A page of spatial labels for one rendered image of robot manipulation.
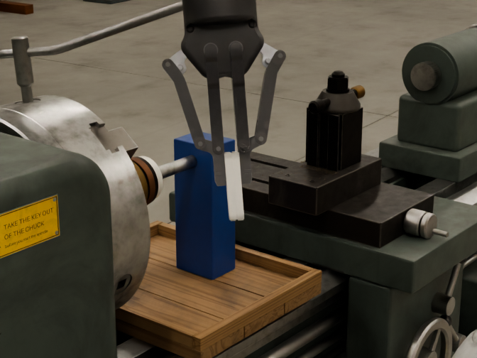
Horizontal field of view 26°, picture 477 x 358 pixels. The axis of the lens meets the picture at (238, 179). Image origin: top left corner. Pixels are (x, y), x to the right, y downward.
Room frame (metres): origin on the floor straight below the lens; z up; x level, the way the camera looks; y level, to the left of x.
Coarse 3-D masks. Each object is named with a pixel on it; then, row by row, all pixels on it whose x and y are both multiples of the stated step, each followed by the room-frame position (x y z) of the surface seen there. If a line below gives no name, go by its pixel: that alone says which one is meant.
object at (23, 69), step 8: (16, 40) 1.32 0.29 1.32; (24, 40) 1.32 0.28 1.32; (16, 48) 1.32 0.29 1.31; (24, 48) 1.32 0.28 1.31; (16, 56) 1.32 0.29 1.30; (24, 56) 1.32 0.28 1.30; (16, 64) 1.32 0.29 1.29; (24, 64) 1.32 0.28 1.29; (16, 72) 1.32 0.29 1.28; (24, 72) 1.32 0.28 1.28; (32, 72) 1.32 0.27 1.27; (16, 80) 1.32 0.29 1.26; (24, 80) 1.31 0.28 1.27; (32, 80) 1.32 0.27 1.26; (24, 88) 1.32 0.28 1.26; (24, 96) 1.32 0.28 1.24; (32, 96) 1.32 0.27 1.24
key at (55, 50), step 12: (156, 12) 1.31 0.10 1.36; (168, 12) 1.31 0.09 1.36; (120, 24) 1.31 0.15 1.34; (132, 24) 1.31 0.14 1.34; (84, 36) 1.32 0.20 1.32; (96, 36) 1.31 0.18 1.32; (108, 36) 1.32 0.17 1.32; (36, 48) 1.32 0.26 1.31; (48, 48) 1.32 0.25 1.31; (60, 48) 1.32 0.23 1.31; (72, 48) 1.32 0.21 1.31
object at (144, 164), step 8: (136, 160) 1.44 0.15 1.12; (144, 160) 1.45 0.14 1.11; (136, 168) 1.42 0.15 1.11; (144, 168) 1.43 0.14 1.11; (152, 168) 1.44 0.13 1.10; (144, 176) 1.41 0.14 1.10; (152, 176) 1.43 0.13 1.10; (144, 184) 1.41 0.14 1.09; (152, 184) 1.42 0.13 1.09; (144, 192) 1.41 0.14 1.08; (152, 192) 1.42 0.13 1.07; (152, 200) 1.44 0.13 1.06
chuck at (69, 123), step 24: (48, 96) 1.35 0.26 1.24; (48, 120) 1.26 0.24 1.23; (72, 120) 1.27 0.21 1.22; (96, 120) 1.29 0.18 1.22; (72, 144) 1.23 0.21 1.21; (96, 144) 1.25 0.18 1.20; (120, 168) 1.25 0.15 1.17; (120, 192) 1.22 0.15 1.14; (120, 216) 1.21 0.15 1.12; (144, 216) 1.24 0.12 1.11; (120, 240) 1.20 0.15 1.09; (144, 240) 1.24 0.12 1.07; (120, 264) 1.21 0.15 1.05; (144, 264) 1.25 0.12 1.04
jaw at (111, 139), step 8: (96, 128) 1.29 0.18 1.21; (104, 128) 1.29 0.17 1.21; (120, 128) 1.33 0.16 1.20; (96, 136) 1.27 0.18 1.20; (104, 136) 1.28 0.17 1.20; (112, 136) 1.29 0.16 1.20; (120, 136) 1.32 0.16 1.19; (128, 136) 1.32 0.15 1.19; (104, 144) 1.27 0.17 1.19; (112, 144) 1.28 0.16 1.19; (120, 144) 1.30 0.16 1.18; (128, 144) 1.31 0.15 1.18; (112, 152) 1.26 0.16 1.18; (128, 152) 1.31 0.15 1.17
